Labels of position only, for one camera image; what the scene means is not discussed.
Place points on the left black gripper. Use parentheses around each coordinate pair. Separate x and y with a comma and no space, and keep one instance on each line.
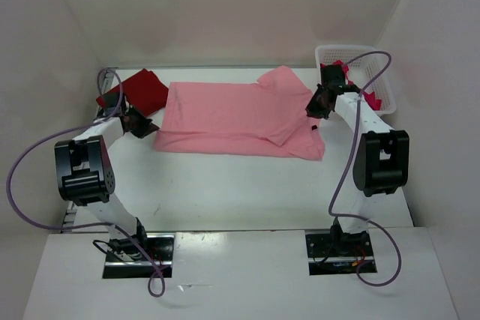
(147,127)

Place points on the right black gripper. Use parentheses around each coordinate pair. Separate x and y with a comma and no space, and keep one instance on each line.
(312,108)

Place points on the dark red t-shirt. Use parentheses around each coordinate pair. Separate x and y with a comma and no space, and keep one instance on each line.
(143,90)

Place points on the pink t-shirt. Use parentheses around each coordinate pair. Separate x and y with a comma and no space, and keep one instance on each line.
(266,118)

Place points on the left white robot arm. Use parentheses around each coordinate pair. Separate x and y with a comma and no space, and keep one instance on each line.
(86,178)

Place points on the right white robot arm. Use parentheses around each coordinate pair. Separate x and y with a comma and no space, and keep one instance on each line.
(378,160)

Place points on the magenta t-shirt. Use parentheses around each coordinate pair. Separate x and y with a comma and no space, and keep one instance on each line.
(371,98)

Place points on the white plastic basket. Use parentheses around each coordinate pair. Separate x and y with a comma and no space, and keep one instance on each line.
(361,71)

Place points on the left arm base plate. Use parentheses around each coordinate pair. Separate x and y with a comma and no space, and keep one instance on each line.
(118,265)

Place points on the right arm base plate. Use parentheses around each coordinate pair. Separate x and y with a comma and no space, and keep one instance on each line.
(327,256)

